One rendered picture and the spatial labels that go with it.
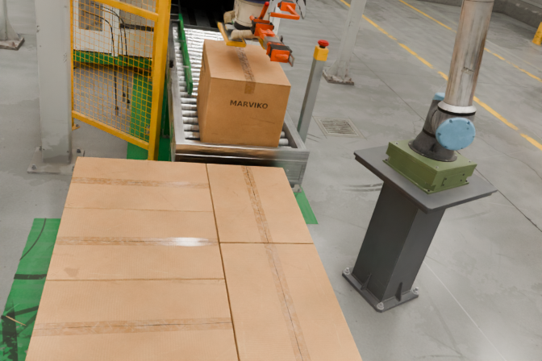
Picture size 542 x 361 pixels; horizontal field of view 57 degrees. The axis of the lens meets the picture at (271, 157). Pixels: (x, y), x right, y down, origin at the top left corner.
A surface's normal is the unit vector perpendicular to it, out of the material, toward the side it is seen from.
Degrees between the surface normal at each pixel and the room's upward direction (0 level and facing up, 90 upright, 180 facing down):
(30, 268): 0
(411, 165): 90
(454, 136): 91
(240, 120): 90
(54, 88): 90
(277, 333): 0
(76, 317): 0
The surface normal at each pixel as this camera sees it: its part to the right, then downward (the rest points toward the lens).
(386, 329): 0.18, -0.86
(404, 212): -0.83, 0.13
